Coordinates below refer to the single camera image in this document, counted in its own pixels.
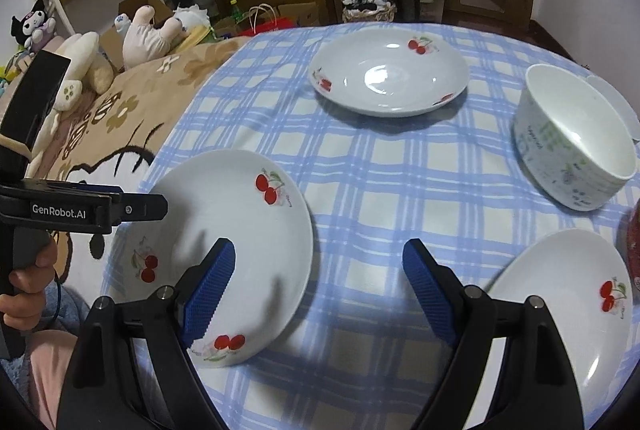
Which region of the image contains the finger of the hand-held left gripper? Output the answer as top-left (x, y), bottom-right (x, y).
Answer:
top-left (112, 193), bottom-right (169, 227)

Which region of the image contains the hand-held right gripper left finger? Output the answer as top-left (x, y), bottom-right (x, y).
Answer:
top-left (57, 237), bottom-right (236, 430)

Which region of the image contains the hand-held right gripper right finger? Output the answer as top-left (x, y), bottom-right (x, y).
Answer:
top-left (402, 238), bottom-right (585, 430)

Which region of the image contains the white cherry print plate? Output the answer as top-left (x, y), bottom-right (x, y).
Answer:
top-left (484, 229), bottom-right (635, 426)
top-left (102, 149), bottom-right (315, 368)
top-left (308, 32), bottom-right (470, 118)

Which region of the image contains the large white bowl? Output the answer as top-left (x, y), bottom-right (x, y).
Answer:
top-left (512, 64), bottom-right (638, 211)

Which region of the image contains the person's left hand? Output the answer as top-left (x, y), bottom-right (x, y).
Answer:
top-left (0, 237), bottom-right (59, 336)

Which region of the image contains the brown flower blanket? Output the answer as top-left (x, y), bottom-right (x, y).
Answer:
top-left (0, 34), bottom-right (251, 311)

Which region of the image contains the blue fleece garment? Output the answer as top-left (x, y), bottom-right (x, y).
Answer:
top-left (0, 285), bottom-right (96, 411)

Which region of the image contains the blue checked cloth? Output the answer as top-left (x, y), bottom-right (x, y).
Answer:
top-left (100, 24), bottom-right (640, 430)

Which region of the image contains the cream plush toy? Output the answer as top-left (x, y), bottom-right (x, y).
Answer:
top-left (27, 31), bottom-right (115, 151)

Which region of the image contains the pink cloth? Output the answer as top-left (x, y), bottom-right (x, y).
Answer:
top-left (27, 329), bottom-right (83, 428)

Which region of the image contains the pink white plush toy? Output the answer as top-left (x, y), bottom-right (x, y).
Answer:
top-left (114, 4), bottom-right (188, 70)

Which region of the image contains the yellow green cushion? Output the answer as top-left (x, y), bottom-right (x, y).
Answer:
top-left (175, 26), bottom-right (216, 50)

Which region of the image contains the black purple plush toy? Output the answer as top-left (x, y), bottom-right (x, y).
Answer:
top-left (11, 0), bottom-right (58, 53)

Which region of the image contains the white haired plush toy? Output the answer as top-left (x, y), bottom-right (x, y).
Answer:
top-left (172, 4), bottom-right (211, 33)

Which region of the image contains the open cardboard box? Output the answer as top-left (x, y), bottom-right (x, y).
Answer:
top-left (118, 0), bottom-right (173, 28)

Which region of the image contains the red paper bag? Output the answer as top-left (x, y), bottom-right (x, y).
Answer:
top-left (235, 4), bottom-right (293, 38)

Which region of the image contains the wicker basket with socks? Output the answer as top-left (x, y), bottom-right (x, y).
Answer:
top-left (341, 0), bottom-right (398, 24)

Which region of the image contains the blue cable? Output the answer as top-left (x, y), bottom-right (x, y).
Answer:
top-left (47, 280), bottom-right (67, 333)

